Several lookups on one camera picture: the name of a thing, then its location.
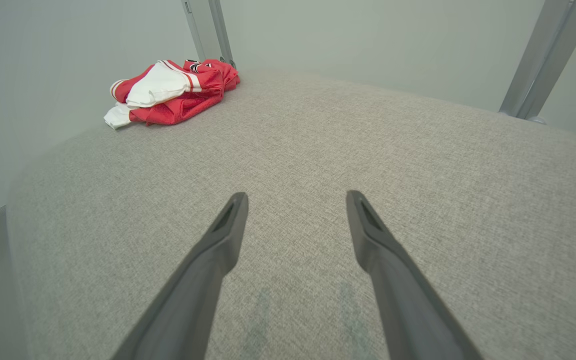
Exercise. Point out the grey metal partition post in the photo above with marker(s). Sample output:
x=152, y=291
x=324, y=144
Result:
x=557, y=55
x=220, y=30
x=533, y=55
x=202, y=30

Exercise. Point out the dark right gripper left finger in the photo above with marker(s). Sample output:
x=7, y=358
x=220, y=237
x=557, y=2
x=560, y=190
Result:
x=193, y=295

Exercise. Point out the red white basketball jersey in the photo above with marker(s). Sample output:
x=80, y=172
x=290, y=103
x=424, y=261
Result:
x=178, y=107

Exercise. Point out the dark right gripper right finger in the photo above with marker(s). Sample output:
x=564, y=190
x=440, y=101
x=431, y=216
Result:
x=408, y=310

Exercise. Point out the grey fabric sofa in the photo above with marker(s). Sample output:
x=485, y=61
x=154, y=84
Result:
x=418, y=200

